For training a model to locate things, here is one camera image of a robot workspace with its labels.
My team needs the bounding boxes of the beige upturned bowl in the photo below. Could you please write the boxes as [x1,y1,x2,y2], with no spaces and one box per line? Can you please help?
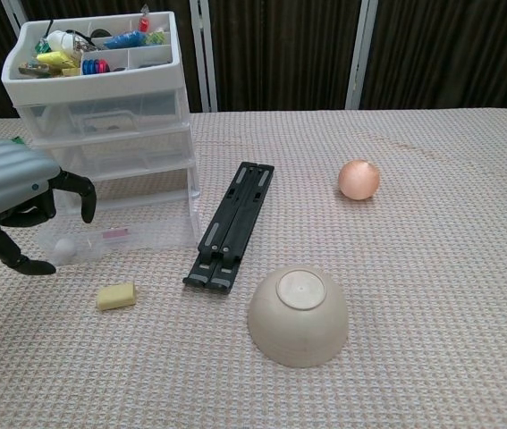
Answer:
[247,263,351,369]

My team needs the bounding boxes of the yellow eraser block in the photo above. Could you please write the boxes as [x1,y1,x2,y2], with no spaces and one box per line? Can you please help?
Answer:
[96,281,138,312]

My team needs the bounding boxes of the orange pink ball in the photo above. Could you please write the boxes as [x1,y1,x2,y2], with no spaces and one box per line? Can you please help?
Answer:
[337,159,382,200]

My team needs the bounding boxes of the small white ball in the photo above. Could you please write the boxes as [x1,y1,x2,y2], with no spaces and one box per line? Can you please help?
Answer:
[54,238,77,263]

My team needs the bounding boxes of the colourful printed packets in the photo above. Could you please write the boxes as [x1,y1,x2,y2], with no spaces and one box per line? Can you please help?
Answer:
[18,62,64,78]

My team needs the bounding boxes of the white partition frame post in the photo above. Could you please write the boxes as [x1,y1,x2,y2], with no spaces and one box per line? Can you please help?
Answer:
[344,0,378,110]
[1,0,31,29]
[189,0,219,113]

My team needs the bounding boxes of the blue toy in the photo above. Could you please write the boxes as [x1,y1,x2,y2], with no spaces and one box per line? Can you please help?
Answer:
[103,29,152,49]

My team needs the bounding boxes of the beige woven tablecloth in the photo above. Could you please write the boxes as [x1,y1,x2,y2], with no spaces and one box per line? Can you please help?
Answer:
[0,106,507,429]

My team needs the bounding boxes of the yellow packet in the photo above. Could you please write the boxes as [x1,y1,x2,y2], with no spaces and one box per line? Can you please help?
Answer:
[36,51,80,68]

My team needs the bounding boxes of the white round trinket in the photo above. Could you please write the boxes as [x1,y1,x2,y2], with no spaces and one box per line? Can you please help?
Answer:
[51,29,78,51]

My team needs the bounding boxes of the pink labelled clear case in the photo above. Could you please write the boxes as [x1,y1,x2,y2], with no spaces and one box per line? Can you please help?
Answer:
[87,226,131,251]

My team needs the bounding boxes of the clear drawer with handle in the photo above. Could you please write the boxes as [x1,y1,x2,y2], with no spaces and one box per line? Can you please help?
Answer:
[13,87,182,147]

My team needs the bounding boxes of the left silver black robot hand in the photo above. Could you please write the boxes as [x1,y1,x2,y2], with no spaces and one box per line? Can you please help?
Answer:
[0,139,97,276]

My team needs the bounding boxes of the black folding laptop stand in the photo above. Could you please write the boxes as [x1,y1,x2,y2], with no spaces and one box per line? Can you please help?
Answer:
[182,161,275,294]

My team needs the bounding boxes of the white plastic drawer unit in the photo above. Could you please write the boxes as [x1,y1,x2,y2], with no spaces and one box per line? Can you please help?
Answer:
[1,11,203,250]

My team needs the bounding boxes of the coloured ring stack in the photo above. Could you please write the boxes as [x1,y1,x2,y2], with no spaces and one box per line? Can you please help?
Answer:
[81,58,111,76]

